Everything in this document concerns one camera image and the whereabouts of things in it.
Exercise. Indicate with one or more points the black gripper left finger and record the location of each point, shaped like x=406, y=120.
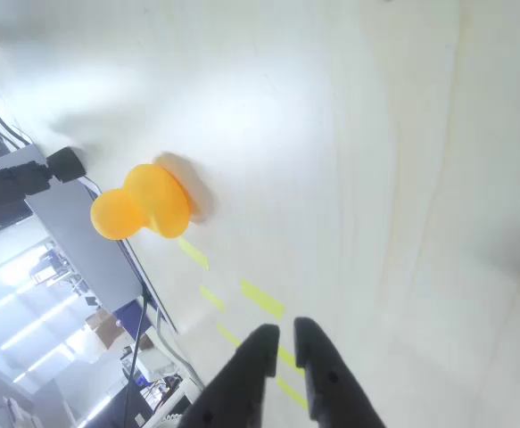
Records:
x=237, y=388

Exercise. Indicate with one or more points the black camera on stand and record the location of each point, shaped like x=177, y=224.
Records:
x=65, y=165

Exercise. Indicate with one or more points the brown cardboard carton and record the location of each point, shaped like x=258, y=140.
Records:
x=105, y=330

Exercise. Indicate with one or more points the yellow rubber duck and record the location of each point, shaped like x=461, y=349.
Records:
x=152, y=200

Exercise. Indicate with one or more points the short yellow tape strip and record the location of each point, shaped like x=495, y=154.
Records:
x=262, y=298
x=212, y=298
x=193, y=253
x=288, y=358
x=291, y=392
x=228, y=334

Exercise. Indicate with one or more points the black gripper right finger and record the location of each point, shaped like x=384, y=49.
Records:
x=331, y=388

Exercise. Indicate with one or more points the grey flat panel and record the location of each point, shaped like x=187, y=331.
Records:
x=90, y=258

